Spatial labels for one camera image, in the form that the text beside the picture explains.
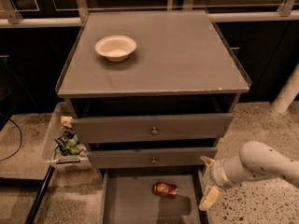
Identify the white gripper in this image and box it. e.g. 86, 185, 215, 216
198, 156, 234, 211

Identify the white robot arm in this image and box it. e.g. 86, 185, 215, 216
198, 141, 299, 211

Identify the grey middle drawer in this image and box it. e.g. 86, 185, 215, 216
88, 147, 218, 169

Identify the grey drawer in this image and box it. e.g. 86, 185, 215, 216
71, 113, 233, 144
100, 166, 211, 224
88, 147, 218, 169

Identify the grey top drawer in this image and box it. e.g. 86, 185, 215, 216
71, 113, 233, 144

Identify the grey bottom drawer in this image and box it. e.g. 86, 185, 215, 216
100, 166, 211, 224

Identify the grey drawer cabinet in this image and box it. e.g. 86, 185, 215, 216
55, 10, 252, 224

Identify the white pillar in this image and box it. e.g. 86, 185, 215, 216
272, 64, 299, 113

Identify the clear plastic bin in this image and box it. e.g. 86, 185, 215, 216
41, 102, 91, 172

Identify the green snack bag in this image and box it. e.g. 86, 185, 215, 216
55, 131, 83, 156

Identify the tan crumpled wrapper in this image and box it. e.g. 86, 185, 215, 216
61, 116, 72, 129

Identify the white paper bowl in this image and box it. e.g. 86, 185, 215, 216
94, 35, 136, 62

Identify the metal railing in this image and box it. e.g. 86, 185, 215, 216
0, 0, 299, 27

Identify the black floor cable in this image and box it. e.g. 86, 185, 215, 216
0, 115, 23, 162

